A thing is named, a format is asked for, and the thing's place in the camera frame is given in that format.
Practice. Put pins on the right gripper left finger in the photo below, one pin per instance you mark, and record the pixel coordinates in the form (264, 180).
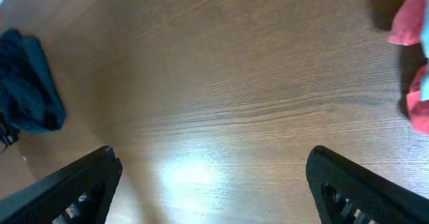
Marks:
(80, 192)

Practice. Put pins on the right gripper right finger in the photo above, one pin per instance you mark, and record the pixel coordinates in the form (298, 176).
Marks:
(345, 192)

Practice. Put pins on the navy blue shorts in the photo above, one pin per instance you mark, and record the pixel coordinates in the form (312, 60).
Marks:
(29, 99)

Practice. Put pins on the red printed t-shirt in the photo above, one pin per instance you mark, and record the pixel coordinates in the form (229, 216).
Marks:
(405, 32)

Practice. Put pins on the grey t-shirt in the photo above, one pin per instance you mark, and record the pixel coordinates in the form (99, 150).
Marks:
(424, 41)

